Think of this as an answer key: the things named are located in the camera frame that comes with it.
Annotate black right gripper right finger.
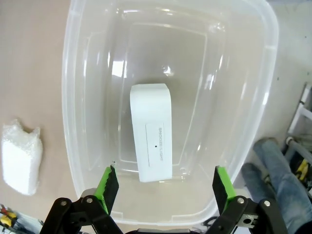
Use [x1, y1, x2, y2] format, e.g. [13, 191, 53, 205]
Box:
[206, 165, 289, 234]

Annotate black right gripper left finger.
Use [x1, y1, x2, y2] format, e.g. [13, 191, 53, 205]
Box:
[44, 164, 137, 234]

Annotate unwrapped white alarm clock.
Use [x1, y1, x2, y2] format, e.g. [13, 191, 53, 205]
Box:
[129, 83, 174, 183]

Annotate bubble-wrapped white clock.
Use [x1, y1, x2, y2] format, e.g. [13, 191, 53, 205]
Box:
[1, 118, 44, 196]

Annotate legs in blue jeans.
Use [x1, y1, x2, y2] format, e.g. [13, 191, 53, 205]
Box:
[240, 137, 312, 234]

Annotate yellow black hand tool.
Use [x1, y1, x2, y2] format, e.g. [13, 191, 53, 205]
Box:
[296, 158, 309, 181]

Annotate white pipe rack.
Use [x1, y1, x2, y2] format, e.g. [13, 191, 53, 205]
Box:
[282, 82, 312, 156]

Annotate clear plastic bin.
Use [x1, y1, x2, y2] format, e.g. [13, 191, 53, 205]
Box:
[60, 0, 279, 226]

